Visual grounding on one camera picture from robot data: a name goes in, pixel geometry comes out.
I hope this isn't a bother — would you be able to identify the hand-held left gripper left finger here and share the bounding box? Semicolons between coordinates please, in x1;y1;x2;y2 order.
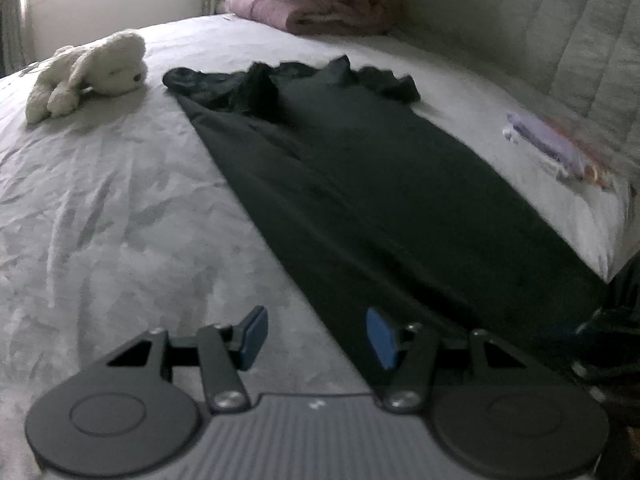
105;305;271;414

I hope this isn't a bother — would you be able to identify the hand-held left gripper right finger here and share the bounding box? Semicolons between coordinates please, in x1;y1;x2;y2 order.
365;307;532;415

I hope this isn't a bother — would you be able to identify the black garment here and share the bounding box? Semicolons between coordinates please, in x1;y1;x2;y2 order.
162;55;617;397

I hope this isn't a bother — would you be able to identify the bed with grey sheet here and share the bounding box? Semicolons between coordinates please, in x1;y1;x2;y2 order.
0;12;632;480

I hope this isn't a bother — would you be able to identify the purple packet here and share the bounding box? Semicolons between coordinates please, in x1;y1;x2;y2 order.
502;111;622;191

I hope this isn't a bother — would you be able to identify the white plush dog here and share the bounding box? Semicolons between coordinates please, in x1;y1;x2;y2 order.
25;30;150;125

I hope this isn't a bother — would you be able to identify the pink folded quilt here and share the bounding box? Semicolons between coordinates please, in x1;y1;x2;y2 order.
222;0;407;37

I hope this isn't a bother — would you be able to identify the grey quilted headboard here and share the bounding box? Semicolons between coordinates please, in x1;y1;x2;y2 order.
390;0;640;183

